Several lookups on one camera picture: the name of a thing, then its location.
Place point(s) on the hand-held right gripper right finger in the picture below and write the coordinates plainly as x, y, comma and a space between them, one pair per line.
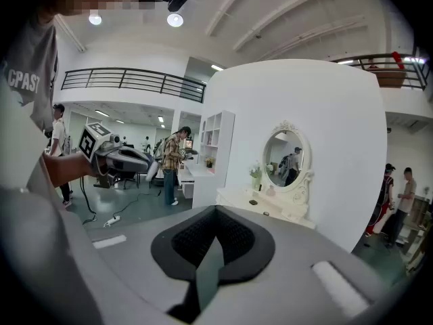
287, 283

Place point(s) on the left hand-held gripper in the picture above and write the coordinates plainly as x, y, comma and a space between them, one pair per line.
91, 141

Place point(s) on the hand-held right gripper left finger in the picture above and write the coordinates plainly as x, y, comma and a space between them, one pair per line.
135, 266

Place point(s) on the pink perfume bottle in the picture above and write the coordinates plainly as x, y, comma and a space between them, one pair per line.
270, 191

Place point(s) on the person's left forearm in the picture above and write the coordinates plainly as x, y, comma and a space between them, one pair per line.
67, 169

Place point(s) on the cream vanity dressing table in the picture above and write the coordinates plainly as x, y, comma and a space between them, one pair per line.
236, 198

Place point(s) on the white power strip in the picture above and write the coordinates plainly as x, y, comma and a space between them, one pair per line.
112, 220

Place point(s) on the white desk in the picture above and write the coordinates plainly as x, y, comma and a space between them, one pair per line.
203, 188

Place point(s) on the yellow flowers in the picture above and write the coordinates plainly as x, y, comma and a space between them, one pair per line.
209, 162

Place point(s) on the black balcony railing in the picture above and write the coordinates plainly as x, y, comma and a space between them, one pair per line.
406, 69
135, 80

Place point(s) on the white shelf unit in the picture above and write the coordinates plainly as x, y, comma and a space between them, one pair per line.
225, 137

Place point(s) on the glass vase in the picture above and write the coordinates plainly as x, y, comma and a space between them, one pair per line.
256, 183

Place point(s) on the pale flower bouquet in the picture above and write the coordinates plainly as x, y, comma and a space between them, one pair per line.
255, 171

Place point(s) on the person's grey printed t-shirt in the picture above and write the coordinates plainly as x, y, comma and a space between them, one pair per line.
30, 63

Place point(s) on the round ceiling lamp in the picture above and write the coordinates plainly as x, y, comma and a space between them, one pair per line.
95, 19
175, 19

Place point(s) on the oval mirror with white frame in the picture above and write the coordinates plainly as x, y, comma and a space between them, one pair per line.
306, 181

